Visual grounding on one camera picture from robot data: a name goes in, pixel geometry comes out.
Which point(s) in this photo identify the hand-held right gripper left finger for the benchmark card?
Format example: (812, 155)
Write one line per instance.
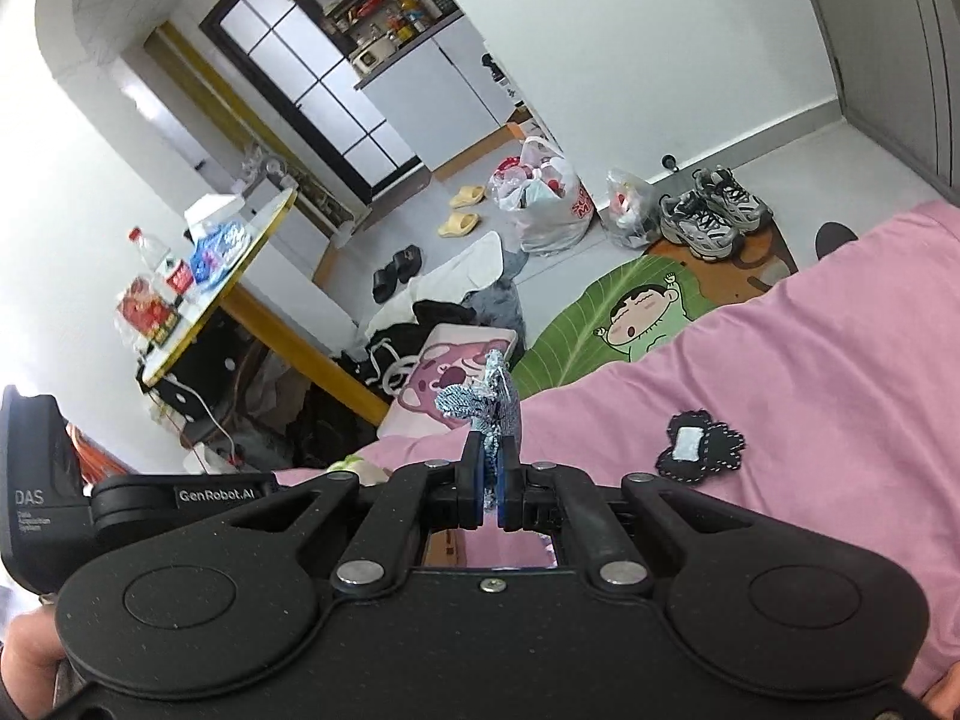
(474, 487)

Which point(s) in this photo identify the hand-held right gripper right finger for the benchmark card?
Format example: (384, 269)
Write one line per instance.
(508, 495)

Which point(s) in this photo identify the brown cardboard box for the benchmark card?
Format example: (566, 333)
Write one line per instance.
(444, 549)

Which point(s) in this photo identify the blue white patterned cloth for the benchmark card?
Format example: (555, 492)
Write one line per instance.
(480, 405)

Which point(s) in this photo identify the black stitched cloth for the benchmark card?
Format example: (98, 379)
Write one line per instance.
(724, 446)

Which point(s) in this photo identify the person's left hand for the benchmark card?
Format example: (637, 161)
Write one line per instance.
(30, 641)

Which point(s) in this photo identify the orange cloth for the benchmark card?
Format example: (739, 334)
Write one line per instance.
(90, 454)

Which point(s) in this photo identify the pink bear cushion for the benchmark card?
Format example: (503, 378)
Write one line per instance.
(435, 382)

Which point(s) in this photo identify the green leaf cartoon mat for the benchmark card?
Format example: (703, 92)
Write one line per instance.
(570, 330)

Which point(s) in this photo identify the black clothing pile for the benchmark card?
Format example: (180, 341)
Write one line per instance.
(435, 315)

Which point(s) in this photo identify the grey clothing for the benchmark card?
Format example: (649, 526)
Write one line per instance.
(499, 307)

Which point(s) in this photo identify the red snack bag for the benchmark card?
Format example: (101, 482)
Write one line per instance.
(146, 311)

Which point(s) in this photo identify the black slipper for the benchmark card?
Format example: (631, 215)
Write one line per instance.
(386, 285)
(408, 264)

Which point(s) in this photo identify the round white yellow-legged table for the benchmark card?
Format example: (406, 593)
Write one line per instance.
(300, 345)

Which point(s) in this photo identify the black polka-dot bag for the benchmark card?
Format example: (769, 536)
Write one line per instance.
(217, 349)

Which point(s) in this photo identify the yellow slipper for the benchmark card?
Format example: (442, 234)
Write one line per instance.
(459, 225)
(467, 196)

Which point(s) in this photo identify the clear water bottle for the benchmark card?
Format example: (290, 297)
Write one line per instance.
(161, 259)

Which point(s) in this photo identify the white plastic shopping bag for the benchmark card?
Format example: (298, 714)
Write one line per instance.
(547, 225)

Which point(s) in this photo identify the blue plastic packet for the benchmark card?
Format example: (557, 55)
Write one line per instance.
(214, 251)

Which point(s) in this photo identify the clear trash bag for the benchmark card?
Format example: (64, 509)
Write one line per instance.
(630, 210)

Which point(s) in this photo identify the grey sneaker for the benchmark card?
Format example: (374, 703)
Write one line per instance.
(735, 199)
(701, 229)

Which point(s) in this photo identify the pink blanket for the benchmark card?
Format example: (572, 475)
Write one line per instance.
(825, 352)

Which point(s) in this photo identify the small cardboard box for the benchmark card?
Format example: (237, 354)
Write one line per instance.
(529, 127)

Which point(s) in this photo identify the small desk fan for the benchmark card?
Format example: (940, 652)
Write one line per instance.
(266, 165)

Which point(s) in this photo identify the white kitchen cabinet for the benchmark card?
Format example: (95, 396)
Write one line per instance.
(442, 97)

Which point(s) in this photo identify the black round object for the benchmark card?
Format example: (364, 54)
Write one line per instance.
(834, 238)

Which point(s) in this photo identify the black spray bottle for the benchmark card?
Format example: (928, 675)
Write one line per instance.
(493, 67)

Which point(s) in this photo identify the cream rice cooker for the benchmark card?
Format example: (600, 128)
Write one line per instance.
(373, 52)

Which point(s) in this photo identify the black framed glass door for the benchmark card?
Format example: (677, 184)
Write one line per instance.
(300, 67)

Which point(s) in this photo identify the group of condiment bottles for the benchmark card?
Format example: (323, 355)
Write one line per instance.
(412, 19)

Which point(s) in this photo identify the kitchen shelf with groceries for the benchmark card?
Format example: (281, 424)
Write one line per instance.
(356, 11)

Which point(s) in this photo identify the grey door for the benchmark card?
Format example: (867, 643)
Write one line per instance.
(900, 52)

